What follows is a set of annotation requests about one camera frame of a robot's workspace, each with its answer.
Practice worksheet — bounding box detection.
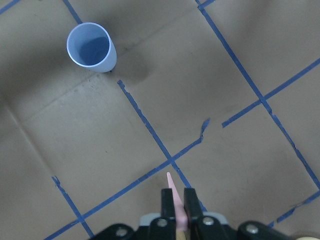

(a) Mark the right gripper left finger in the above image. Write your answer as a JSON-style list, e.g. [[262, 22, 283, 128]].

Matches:
[[160, 188, 176, 220]]

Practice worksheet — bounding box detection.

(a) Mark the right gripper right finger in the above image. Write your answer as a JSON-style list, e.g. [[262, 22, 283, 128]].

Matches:
[[183, 188, 203, 219]]

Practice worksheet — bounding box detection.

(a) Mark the light blue plastic cup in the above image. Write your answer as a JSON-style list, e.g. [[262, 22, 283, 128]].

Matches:
[[66, 22, 117, 73]]

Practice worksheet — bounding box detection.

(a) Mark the pink chopstick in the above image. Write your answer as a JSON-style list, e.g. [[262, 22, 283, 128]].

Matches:
[[166, 172, 188, 232]]

